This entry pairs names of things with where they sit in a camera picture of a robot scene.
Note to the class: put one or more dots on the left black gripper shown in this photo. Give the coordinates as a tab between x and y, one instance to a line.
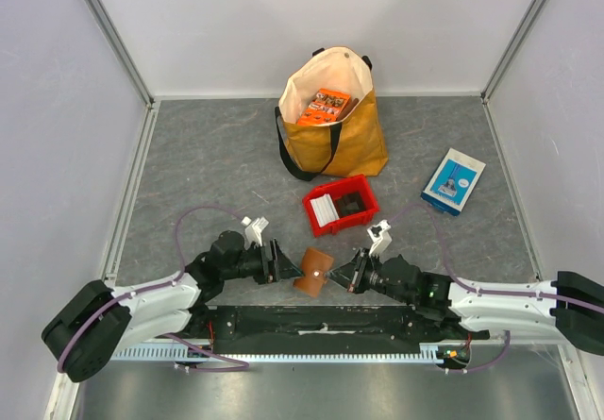
280	267

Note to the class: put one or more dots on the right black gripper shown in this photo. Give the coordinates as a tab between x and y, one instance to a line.
358	271

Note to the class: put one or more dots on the brown leather card holder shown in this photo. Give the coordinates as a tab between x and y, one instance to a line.
315	265

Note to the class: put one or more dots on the red plastic bin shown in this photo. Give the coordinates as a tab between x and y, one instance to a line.
337	189

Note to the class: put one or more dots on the blue white box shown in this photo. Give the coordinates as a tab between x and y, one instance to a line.
452	182

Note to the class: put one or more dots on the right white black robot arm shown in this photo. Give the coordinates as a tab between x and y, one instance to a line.
569	307

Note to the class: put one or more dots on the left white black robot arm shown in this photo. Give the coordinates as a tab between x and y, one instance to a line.
100	321

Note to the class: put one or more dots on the white card stack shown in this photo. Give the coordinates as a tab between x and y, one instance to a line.
324	210

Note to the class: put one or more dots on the dark card stack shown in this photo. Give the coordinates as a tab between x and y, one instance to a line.
349	204

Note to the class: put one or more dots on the yellow tote bag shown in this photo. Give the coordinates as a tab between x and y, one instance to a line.
354	144

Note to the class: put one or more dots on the orange snack box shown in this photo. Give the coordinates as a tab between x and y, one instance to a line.
326	107

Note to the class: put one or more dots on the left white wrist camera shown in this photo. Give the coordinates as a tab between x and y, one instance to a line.
253	229

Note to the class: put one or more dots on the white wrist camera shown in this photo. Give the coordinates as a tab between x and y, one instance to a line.
253	229
380	236

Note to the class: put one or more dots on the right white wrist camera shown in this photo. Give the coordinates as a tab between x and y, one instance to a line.
380	236

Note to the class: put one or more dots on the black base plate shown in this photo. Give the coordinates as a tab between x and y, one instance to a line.
320	329

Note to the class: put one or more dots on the white slotted cable duct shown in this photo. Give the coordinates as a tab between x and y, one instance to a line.
170	351

